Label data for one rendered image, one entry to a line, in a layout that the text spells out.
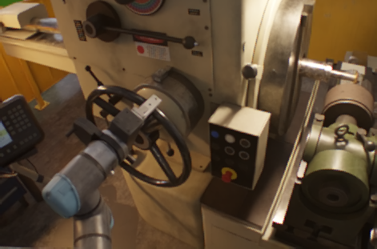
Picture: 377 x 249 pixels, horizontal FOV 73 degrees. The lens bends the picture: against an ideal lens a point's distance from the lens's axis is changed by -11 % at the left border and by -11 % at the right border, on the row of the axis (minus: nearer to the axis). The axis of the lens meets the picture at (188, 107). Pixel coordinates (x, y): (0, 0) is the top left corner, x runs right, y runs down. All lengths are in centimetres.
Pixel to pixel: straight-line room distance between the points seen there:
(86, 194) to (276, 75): 63
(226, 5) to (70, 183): 53
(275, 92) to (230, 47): 24
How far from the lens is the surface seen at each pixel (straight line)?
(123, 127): 56
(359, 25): 323
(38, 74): 365
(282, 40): 90
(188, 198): 153
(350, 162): 82
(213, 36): 77
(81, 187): 54
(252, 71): 72
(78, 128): 61
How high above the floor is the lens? 187
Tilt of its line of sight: 38 degrees down
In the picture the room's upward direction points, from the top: 6 degrees counter-clockwise
